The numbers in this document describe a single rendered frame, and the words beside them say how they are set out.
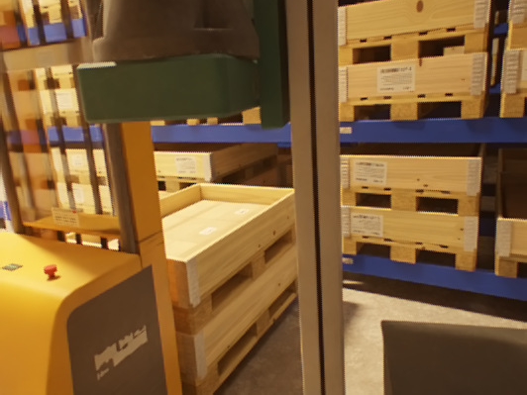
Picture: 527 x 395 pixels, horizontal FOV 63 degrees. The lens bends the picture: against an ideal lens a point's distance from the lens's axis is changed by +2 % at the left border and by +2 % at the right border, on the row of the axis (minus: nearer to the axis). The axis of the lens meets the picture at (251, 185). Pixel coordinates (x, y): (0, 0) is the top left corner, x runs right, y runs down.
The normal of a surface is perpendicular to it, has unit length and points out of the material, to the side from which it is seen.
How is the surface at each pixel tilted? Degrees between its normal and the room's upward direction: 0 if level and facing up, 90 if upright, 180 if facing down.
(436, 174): 90
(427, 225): 90
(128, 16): 70
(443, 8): 90
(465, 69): 90
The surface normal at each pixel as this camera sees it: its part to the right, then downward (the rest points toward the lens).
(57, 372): 0.87, 0.05
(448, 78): -0.50, 0.23
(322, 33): -0.21, 0.24
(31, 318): -0.48, -0.15
